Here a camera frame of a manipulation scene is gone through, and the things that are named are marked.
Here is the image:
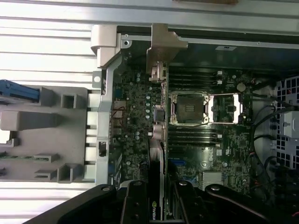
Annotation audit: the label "silver chipset heatsink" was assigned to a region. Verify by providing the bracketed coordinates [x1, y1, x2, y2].
[202, 171, 223, 189]

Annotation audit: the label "green motherboard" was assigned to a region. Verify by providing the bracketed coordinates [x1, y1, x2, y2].
[109, 42, 281, 194]

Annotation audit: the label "open dark PC case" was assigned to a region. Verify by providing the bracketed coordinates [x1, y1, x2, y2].
[90, 23, 299, 194]

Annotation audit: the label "CPU socket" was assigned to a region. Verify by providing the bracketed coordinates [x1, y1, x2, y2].
[170, 92, 210, 126]

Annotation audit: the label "metal socket cover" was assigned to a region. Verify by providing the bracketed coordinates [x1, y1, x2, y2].
[205, 93, 243, 124]

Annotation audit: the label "grey parts rack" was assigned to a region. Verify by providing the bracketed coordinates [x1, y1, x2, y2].
[0, 85, 97, 184]

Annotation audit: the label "perforated metal drive cage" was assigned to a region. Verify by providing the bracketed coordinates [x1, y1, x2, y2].
[275, 77, 299, 168]

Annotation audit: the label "green RAM stick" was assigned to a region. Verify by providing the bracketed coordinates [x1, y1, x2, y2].
[0, 151, 52, 164]

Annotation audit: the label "hard disk in blue caddy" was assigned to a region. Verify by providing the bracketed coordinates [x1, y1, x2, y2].
[0, 79, 40, 103]

